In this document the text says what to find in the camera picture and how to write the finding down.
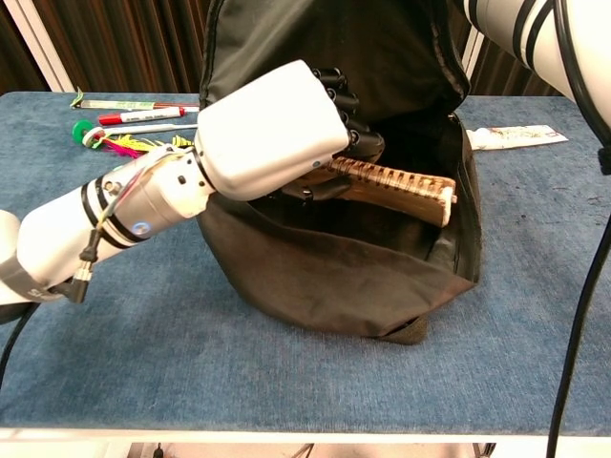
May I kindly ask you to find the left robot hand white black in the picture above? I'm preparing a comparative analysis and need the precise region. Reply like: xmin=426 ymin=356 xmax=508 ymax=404
xmin=193 ymin=59 xmax=387 ymax=201

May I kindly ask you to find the light brown spiral notebook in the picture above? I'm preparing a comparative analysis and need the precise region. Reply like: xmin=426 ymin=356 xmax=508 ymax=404
xmin=300 ymin=156 xmax=458 ymax=226

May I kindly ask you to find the black fabric backpack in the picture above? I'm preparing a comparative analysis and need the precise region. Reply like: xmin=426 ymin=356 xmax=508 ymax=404
xmin=197 ymin=0 xmax=483 ymax=345

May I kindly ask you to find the white toothbrush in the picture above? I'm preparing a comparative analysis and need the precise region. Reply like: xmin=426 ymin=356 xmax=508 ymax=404
xmin=93 ymin=122 xmax=199 ymax=138

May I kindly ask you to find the red white marker pen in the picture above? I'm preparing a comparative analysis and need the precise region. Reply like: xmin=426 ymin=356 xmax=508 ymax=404
xmin=97 ymin=106 xmax=186 ymax=127

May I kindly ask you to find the dark brown curtain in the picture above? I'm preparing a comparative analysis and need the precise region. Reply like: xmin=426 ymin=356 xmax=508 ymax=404
xmin=0 ymin=0 xmax=611 ymax=96

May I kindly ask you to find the feather shuttlecock with green disc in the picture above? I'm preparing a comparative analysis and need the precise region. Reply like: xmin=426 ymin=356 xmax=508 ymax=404
xmin=71 ymin=118 xmax=196 ymax=159

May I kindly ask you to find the white toothpaste tube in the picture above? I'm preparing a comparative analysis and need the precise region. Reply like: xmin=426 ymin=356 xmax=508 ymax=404
xmin=465 ymin=122 xmax=570 ymax=152

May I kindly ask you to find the blue table cloth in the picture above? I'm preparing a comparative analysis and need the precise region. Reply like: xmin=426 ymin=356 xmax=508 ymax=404
xmin=0 ymin=91 xmax=611 ymax=433

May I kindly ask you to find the white thin frame post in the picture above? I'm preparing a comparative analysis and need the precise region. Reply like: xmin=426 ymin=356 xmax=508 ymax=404
xmin=460 ymin=26 xmax=487 ymax=81

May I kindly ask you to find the white slanted frame post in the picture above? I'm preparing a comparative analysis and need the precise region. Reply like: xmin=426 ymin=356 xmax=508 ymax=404
xmin=3 ymin=0 xmax=76 ymax=93

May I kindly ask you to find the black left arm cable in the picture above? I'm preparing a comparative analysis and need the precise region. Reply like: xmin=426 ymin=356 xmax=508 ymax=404
xmin=0 ymin=228 xmax=99 ymax=388

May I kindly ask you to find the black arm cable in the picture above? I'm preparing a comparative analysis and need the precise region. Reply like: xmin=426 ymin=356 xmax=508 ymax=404
xmin=0 ymin=228 xmax=99 ymax=388
xmin=546 ymin=0 xmax=611 ymax=458

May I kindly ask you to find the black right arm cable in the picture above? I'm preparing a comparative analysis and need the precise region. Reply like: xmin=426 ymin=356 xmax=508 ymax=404
xmin=546 ymin=0 xmax=611 ymax=458

